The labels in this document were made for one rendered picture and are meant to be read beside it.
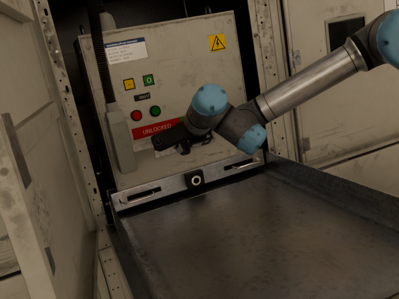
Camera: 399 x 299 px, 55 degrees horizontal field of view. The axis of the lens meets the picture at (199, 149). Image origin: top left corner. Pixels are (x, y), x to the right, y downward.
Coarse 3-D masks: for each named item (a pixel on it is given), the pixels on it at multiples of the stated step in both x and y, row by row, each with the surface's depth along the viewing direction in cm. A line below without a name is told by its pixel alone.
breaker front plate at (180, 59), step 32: (128, 32) 111; (160, 32) 114; (192, 32) 118; (224, 32) 122; (96, 64) 109; (128, 64) 112; (160, 64) 116; (192, 64) 120; (224, 64) 124; (96, 96) 111; (128, 96) 114; (160, 96) 118; (192, 96) 121; (128, 128) 116; (160, 160) 121; (192, 160) 126
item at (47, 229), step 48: (0, 0) 60; (0, 48) 63; (0, 96) 57; (48, 96) 99; (0, 144) 44; (48, 144) 84; (0, 192) 45; (48, 192) 73; (48, 240) 64; (96, 240) 102; (48, 288) 49; (96, 288) 83
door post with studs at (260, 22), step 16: (256, 0) 119; (256, 16) 120; (256, 32) 121; (256, 48) 122; (272, 48) 124; (256, 64) 124; (272, 64) 125; (272, 80) 126; (272, 128) 130; (272, 144) 131
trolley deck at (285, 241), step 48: (240, 192) 119; (288, 192) 113; (144, 240) 100; (192, 240) 96; (240, 240) 91; (288, 240) 87; (336, 240) 84; (384, 240) 80; (192, 288) 77; (240, 288) 74; (288, 288) 71; (336, 288) 69; (384, 288) 67
